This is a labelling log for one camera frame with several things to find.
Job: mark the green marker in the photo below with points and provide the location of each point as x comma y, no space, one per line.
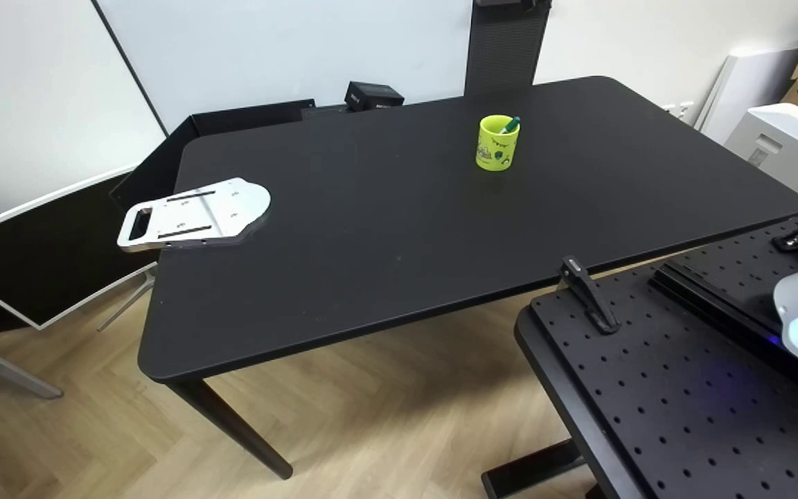
511,125

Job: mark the black desk leg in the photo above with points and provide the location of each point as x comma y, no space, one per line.
220,415

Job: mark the black table leg base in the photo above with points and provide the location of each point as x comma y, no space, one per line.
530,469

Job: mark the black small box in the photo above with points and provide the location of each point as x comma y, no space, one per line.
372,96

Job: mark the black table clamp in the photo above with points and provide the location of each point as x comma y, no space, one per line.
577,280

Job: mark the white computer case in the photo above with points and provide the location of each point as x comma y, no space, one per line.
768,139

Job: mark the yellow cup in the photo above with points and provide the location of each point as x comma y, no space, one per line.
498,148

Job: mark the white whiteboard panel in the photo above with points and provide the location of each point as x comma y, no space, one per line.
228,54

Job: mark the black perforated breadboard table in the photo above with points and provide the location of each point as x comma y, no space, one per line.
694,394

